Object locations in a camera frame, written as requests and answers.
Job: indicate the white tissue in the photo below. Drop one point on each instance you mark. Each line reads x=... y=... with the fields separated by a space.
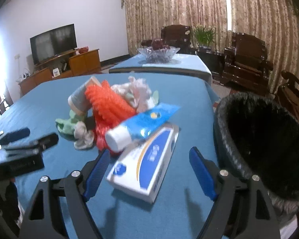
x=141 y=91

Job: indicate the white blue tissue box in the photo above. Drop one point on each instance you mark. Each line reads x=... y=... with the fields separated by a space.
x=140 y=169

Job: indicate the beige patterned curtains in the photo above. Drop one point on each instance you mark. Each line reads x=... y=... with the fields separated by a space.
x=276 y=22

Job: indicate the blue white paper cup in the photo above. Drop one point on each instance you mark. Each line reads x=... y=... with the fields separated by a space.
x=78 y=102

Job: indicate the green potted plant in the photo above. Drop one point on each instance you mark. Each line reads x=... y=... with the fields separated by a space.
x=203 y=35

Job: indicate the black lined trash bin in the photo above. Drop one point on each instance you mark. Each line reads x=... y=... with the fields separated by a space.
x=256 y=136

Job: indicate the green rubber glove white cuff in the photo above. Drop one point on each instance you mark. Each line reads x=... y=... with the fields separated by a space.
x=75 y=128

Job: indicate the black flat television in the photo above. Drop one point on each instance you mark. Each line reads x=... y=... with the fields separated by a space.
x=53 y=43

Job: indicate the red apples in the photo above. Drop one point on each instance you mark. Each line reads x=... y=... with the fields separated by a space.
x=158 y=44

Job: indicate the dark wooden armchair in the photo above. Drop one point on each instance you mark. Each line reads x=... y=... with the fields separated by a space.
x=178 y=36
x=246 y=63

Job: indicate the red plastic bag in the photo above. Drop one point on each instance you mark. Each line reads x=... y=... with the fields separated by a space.
x=102 y=136

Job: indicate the dark wooden right armchair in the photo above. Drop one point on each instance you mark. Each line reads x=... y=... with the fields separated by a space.
x=246 y=63

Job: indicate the dark side table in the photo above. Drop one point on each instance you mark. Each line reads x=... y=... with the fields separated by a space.
x=214 y=60

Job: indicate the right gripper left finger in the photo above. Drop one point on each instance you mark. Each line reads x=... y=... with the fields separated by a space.
x=43 y=217

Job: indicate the blue far tablecloth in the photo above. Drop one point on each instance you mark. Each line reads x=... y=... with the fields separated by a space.
x=181 y=64

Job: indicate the dark wooden left armchair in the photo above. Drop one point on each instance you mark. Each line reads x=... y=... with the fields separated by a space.
x=178 y=36

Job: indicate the red bowl on cabinet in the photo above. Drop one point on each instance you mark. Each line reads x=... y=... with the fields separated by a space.
x=84 y=49

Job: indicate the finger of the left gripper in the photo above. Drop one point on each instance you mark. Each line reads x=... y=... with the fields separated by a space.
x=35 y=146
x=9 y=137

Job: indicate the blue white toothpaste tube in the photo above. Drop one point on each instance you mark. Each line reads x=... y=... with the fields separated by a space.
x=139 y=127

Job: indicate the wooden tv cabinet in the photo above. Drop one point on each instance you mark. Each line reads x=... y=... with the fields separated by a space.
x=68 y=64

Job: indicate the orange foam fruit net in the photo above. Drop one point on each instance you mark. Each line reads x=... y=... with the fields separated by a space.
x=109 y=108

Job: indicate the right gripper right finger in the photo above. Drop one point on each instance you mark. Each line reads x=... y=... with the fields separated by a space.
x=242 y=207

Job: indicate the dark wooden sofa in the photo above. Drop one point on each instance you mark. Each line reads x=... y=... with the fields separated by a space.
x=288 y=93

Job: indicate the glass fruit bowl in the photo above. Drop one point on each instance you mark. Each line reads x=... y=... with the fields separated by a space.
x=163 y=55

